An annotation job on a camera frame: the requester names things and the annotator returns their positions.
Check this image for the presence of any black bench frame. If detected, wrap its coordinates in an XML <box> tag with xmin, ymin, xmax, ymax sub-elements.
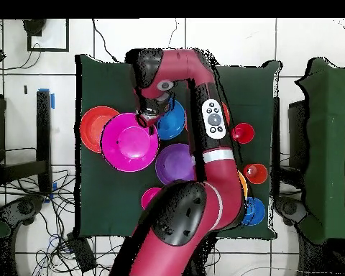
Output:
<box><xmin>0</xmin><ymin>89</ymin><xmax>54</xmax><ymax>186</ymax></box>

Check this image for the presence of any purple plastic bowl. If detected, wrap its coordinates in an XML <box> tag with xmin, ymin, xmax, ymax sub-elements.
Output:
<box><xmin>155</xmin><ymin>142</ymin><xmax>197</xmax><ymax>185</ymax></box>

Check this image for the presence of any black box beside table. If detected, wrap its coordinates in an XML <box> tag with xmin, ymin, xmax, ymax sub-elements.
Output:
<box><xmin>287</xmin><ymin>99</ymin><xmax>308</xmax><ymax>171</ymax></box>

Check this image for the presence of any large magenta plastic bowl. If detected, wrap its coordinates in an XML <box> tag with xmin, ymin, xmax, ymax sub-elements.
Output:
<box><xmin>99</xmin><ymin>112</ymin><xmax>160</xmax><ymax>173</ymax></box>

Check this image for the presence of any black cable with plug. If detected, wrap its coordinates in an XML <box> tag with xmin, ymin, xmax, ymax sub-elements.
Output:
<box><xmin>91</xmin><ymin>19</ymin><xmax>121</xmax><ymax>63</ymax></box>

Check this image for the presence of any black power brick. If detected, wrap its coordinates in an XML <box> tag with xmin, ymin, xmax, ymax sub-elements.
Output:
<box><xmin>66</xmin><ymin>231</ymin><xmax>98</xmax><ymax>273</ymax></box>

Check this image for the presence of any dark green tablecloth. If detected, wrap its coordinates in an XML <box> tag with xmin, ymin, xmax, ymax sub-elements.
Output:
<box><xmin>75</xmin><ymin>53</ymin><xmax>282</xmax><ymax>241</ymax></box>

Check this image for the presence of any black square floor frame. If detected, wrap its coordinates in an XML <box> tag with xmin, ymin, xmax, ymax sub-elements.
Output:
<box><xmin>27</xmin><ymin>19</ymin><xmax>70</xmax><ymax>52</ymax></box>

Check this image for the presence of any small crimson plastic bowl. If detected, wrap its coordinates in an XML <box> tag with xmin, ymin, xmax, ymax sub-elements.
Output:
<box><xmin>140</xmin><ymin>187</ymin><xmax>162</xmax><ymax>211</ymax></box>

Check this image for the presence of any person's black shoe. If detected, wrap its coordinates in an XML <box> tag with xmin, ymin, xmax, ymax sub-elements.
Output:
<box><xmin>22</xmin><ymin>19</ymin><xmax>47</xmax><ymax>37</ymax></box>

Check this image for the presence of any large orange plastic bowl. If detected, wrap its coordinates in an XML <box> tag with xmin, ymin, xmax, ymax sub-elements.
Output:
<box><xmin>237</xmin><ymin>170</ymin><xmax>249</xmax><ymax>200</ymax></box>

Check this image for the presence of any thin black cable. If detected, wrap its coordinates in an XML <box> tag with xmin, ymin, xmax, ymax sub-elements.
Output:
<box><xmin>167</xmin><ymin>19</ymin><xmax>178</xmax><ymax>50</ymax></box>

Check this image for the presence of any light blue plastic bowl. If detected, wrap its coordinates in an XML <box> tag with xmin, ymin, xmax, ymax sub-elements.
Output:
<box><xmin>155</xmin><ymin>98</ymin><xmax>187</xmax><ymax>141</ymax></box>

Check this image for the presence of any orange plastic cup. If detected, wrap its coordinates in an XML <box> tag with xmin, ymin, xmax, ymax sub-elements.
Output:
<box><xmin>243</xmin><ymin>162</ymin><xmax>269</xmax><ymax>185</ymax></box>

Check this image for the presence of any red plastic cup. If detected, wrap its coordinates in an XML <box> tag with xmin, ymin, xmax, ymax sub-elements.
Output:
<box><xmin>230</xmin><ymin>122</ymin><xmax>255</xmax><ymax>144</ymax></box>

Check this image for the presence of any tangle of black cables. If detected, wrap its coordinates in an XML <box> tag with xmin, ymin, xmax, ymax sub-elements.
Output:
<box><xmin>0</xmin><ymin>169</ymin><xmax>76</xmax><ymax>276</ymax></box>

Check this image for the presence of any black office chair base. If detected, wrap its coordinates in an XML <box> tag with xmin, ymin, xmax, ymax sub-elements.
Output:
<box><xmin>275</xmin><ymin>196</ymin><xmax>309</xmax><ymax>227</ymax></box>
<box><xmin>0</xmin><ymin>195</ymin><xmax>45</xmax><ymax>228</ymax></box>

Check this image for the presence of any small dark blue bowl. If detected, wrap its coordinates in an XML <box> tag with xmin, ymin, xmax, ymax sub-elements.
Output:
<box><xmin>241</xmin><ymin>196</ymin><xmax>266</xmax><ymax>227</ymax></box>

